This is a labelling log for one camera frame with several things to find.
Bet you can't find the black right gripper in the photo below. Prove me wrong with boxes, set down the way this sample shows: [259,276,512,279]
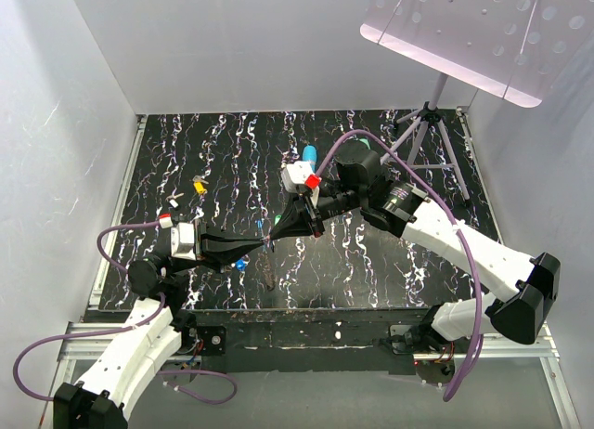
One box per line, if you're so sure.
[268,183,365,240]

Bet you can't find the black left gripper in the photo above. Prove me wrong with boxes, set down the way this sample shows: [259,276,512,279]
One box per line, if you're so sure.
[170,218,264,273]

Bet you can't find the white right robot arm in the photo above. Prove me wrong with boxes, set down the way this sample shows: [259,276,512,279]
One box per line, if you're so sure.
[270,139,561,353]

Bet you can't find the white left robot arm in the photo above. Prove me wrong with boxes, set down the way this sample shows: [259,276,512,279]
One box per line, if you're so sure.
[52,214,267,428]

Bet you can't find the key with blue tag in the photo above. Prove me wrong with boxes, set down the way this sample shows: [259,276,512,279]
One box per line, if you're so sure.
[235,259,247,272]

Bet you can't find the blue toy microphone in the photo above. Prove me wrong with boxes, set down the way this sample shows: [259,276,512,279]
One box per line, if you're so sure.
[302,145,317,165]

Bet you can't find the lilac music stand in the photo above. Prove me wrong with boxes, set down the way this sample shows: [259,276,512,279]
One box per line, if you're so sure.
[360,0,593,199]

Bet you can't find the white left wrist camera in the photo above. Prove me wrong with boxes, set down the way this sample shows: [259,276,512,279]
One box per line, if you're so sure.
[170,222,196,261]

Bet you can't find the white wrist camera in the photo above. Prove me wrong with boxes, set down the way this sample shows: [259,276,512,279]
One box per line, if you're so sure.
[281,161,321,199]
[170,222,196,261]

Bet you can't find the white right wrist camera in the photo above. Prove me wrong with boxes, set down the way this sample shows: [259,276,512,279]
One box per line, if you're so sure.
[281,161,321,199]

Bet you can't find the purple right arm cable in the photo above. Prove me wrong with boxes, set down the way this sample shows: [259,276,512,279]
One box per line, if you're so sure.
[315,129,486,403]

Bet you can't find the aluminium rail frame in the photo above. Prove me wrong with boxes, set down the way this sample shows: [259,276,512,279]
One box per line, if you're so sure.
[41,115,581,429]

